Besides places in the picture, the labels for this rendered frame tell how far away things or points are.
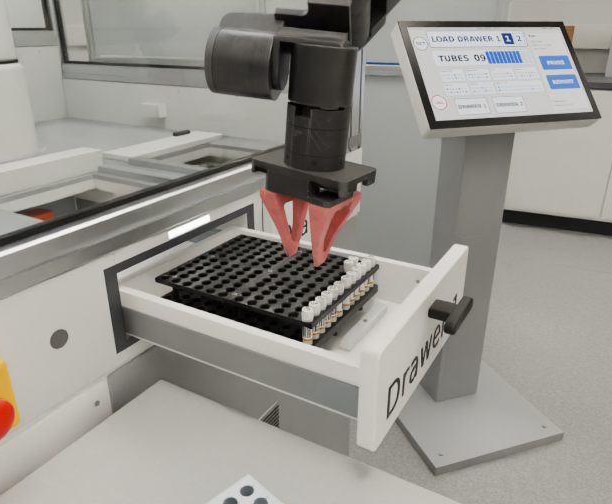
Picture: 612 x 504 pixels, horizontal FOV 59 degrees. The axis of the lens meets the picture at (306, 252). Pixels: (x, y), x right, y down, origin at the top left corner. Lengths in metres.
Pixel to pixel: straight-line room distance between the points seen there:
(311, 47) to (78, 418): 0.48
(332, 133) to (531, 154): 3.15
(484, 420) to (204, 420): 1.32
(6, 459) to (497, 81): 1.31
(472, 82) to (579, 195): 2.25
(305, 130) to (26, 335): 0.35
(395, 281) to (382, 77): 1.68
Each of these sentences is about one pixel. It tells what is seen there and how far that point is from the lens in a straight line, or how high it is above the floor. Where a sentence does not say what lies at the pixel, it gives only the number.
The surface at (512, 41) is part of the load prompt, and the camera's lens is 1.63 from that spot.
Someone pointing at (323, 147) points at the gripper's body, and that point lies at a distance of 0.48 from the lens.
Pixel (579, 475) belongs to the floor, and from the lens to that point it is 1.84.
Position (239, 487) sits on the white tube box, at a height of 0.80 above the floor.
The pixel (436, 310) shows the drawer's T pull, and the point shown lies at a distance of 0.58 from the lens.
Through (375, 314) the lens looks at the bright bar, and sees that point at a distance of 0.69.
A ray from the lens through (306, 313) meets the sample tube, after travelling 0.56.
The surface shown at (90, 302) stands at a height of 0.90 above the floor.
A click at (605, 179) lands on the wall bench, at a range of 3.63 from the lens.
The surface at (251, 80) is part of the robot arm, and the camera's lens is 0.48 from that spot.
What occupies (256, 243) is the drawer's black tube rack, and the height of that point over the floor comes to 0.90.
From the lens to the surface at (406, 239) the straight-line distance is 2.47.
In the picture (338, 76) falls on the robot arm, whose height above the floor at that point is 1.15.
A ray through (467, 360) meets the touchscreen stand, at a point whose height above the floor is 0.18.
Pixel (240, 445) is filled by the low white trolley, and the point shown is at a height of 0.76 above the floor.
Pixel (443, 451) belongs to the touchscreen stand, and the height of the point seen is 0.03.
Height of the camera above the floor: 1.18
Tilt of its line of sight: 23 degrees down
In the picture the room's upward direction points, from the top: straight up
